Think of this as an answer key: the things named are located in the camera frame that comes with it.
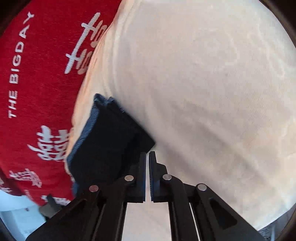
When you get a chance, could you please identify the red sofa cover white lettering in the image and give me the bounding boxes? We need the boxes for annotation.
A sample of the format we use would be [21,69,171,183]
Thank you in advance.
[1,1,120,205]

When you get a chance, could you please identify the black pants with blue trim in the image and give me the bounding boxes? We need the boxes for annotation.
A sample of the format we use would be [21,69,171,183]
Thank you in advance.
[67,93,155,195]

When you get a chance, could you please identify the cream cloth on sofa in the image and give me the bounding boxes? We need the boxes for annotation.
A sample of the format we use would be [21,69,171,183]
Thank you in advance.
[67,1,295,230]

